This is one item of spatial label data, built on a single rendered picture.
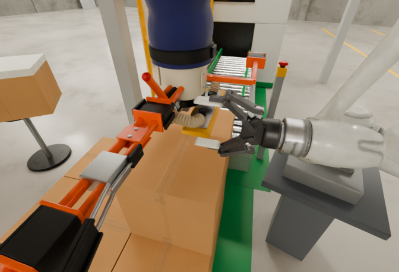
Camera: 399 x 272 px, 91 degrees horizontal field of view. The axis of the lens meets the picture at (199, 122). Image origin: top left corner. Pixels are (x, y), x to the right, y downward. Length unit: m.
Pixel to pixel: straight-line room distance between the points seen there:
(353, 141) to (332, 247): 1.45
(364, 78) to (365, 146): 0.22
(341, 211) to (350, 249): 0.90
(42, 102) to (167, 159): 1.43
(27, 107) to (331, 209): 2.15
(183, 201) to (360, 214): 0.75
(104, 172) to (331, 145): 0.46
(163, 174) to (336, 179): 0.75
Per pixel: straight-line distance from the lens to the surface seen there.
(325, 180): 1.06
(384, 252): 2.09
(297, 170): 1.05
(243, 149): 0.54
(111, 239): 1.16
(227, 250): 1.66
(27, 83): 2.01
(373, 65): 0.68
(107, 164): 0.43
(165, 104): 0.58
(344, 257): 1.92
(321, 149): 0.50
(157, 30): 0.65
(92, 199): 0.40
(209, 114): 0.74
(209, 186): 0.74
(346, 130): 0.52
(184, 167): 0.80
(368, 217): 1.14
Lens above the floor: 1.54
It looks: 36 degrees down
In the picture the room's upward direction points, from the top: straight up
